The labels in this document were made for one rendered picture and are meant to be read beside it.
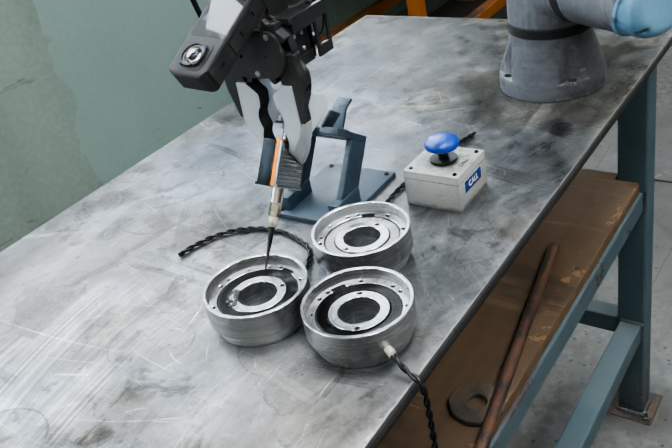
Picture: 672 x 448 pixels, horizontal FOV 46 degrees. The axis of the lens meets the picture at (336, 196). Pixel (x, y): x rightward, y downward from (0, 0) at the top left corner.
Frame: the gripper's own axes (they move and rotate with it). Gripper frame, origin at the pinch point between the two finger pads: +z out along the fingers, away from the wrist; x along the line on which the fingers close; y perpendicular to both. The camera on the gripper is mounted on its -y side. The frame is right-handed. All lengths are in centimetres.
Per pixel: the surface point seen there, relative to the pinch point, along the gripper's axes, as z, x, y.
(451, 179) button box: 9.0, -11.4, 13.5
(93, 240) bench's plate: 13.2, 29.3, -5.5
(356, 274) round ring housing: 9.7, -9.8, -4.5
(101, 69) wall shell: 40, 152, 96
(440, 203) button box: 12.4, -9.6, 13.5
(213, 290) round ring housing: 10.2, 3.3, -11.2
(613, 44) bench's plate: 13, -14, 66
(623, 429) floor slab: 93, -16, 62
